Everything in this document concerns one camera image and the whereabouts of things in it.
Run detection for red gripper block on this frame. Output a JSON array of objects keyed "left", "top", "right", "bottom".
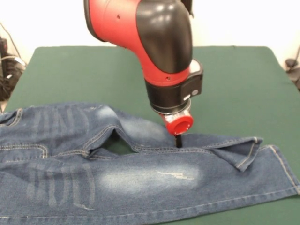
[{"left": 161, "top": 112, "right": 195, "bottom": 148}]

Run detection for blue denim jeans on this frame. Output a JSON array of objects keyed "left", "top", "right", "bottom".
[{"left": 0, "top": 101, "right": 300, "bottom": 225}]

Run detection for dark green table cloth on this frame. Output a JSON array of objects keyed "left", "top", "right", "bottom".
[{"left": 0, "top": 45, "right": 300, "bottom": 225}]

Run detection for black metal column stand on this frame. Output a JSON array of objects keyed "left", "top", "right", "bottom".
[{"left": 182, "top": 0, "right": 195, "bottom": 18}]

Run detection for black upright power strip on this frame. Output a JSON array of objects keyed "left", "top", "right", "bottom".
[{"left": 0, "top": 37, "right": 9, "bottom": 57}]

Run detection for black cable bundle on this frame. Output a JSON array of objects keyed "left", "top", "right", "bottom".
[{"left": 0, "top": 54, "right": 27, "bottom": 101}]

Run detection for white cable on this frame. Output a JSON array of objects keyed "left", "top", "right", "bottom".
[{"left": 0, "top": 54, "right": 26, "bottom": 70}]

